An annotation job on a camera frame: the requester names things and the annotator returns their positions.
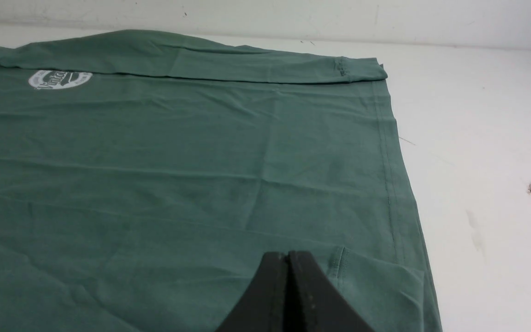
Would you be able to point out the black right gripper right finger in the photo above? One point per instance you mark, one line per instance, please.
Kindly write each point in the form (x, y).
(313, 303)

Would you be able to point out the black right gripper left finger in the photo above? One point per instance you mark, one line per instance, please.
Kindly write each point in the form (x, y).
(261, 307)

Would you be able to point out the green long-sleeve top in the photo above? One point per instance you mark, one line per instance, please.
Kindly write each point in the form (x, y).
(143, 175)

